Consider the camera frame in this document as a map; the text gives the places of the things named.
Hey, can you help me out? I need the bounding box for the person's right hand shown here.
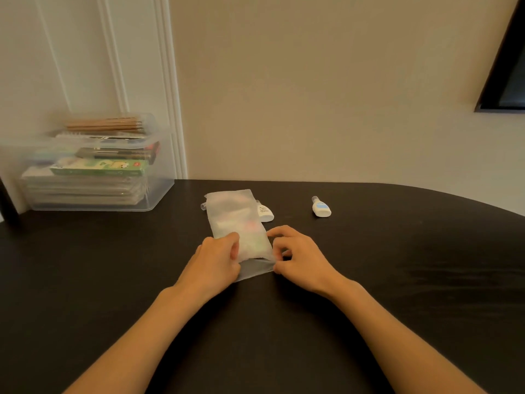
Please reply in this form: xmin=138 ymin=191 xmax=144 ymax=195
xmin=266 ymin=225 xmax=352 ymax=300

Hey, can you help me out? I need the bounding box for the person's left hand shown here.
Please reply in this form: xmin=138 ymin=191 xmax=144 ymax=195
xmin=174 ymin=232 xmax=242 ymax=302

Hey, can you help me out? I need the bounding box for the white blue correction tape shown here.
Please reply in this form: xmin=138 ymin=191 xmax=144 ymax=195
xmin=311 ymin=195 xmax=333 ymax=218

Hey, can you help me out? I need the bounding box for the translucent plastic sheet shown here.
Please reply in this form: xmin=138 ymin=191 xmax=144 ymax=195
xmin=203 ymin=189 xmax=276 ymax=283

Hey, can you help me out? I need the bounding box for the white printed correction tape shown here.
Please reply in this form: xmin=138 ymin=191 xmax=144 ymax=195
xmin=256 ymin=200 xmax=275 ymax=223

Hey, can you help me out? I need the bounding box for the clear plastic storage bin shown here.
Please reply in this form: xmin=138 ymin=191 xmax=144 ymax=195
xmin=0 ymin=112 xmax=176 ymax=213

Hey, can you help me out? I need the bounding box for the green pencil box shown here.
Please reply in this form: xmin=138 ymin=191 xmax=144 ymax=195
xmin=50 ymin=157 xmax=150 ymax=177

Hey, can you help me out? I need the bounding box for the bundle of wooden pencils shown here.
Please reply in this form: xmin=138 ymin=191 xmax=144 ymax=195
xmin=65 ymin=117 xmax=145 ymax=134

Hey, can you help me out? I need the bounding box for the person's right forearm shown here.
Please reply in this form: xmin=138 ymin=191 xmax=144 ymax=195
xmin=330 ymin=281 xmax=489 ymax=394

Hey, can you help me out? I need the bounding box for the person's left forearm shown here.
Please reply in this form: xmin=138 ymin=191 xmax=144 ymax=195
xmin=63 ymin=287 xmax=206 ymax=394

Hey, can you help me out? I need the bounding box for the black framed panel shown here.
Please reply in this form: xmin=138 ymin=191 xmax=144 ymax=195
xmin=0 ymin=176 xmax=21 ymax=226

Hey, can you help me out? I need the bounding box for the black wall television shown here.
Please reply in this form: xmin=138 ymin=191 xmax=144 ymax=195
xmin=475 ymin=0 xmax=525 ymax=114

